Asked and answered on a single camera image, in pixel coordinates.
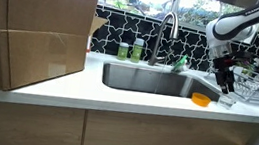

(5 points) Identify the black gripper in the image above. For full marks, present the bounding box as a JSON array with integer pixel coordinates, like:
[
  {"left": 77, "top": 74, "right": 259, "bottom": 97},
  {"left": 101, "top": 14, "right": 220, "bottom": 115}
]
[{"left": 208, "top": 47, "right": 241, "bottom": 96}]

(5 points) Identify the steel gooseneck faucet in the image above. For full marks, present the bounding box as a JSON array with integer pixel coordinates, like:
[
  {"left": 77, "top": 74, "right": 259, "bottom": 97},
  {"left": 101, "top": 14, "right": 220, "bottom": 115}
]
[{"left": 147, "top": 8, "right": 182, "bottom": 69}]

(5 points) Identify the orange plastic bowl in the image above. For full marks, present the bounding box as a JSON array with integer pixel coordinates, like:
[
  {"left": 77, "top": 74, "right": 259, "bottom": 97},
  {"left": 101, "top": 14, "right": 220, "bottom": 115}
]
[{"left": 190, "top": 91, "right": 212, "bottom": 108}]

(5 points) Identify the small pink-flowered plant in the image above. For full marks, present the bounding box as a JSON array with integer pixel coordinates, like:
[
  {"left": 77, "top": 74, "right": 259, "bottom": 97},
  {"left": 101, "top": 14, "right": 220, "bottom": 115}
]
[{"left": 238, "top": 59, "right": 256, "bottom": 77}]

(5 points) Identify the white scrub sponge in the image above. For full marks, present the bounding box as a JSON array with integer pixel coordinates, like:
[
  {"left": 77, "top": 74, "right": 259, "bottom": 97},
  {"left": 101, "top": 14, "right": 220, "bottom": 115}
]
[{"left": 179, "top": 63, "right": 191, "bottom": 74}]

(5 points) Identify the green sponge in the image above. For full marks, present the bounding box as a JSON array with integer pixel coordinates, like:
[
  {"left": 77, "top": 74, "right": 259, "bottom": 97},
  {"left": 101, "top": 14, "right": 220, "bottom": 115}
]
[{"left": 170, "top": 52, "right": 190, "bottom": 75}]

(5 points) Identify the stainless steel sink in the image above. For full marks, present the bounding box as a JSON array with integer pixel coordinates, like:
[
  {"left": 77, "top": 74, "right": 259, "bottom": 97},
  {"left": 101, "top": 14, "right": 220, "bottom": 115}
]
[{"left": 99, "top": 60, "right": 240, "bottom": 106}]

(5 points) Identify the tall green soap bottle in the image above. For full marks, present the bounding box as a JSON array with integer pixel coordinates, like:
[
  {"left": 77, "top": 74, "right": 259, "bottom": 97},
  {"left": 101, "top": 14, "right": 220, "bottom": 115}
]
[{"left": 129, "top": 37, "right": 146, "bottom": 65}]

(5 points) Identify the short green soap bottle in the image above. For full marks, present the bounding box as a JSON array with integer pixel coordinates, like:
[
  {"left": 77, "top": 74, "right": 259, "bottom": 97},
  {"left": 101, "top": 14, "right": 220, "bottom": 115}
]
[{"left": 116, "top": 41, "right": 130, "bottom": 62}]

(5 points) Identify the wooden base cabinet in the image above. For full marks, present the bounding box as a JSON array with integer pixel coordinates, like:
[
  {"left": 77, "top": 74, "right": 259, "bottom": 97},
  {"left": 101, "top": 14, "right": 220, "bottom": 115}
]
[{"left": 0, "top": 89, "right": 259, "bottom": 145}]

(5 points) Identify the brown cardboard box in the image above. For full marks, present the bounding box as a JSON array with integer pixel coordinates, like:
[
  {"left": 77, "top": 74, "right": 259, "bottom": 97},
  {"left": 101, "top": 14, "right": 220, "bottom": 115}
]
[{"left": 0, "top": 0, "right": 112, "bottom": 105}]

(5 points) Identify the steel wire dish rack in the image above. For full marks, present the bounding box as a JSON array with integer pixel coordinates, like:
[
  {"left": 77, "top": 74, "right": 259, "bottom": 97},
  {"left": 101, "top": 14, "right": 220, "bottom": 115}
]
[{"left": 201, "top": 60, "right": 259, "bottom": 105}]

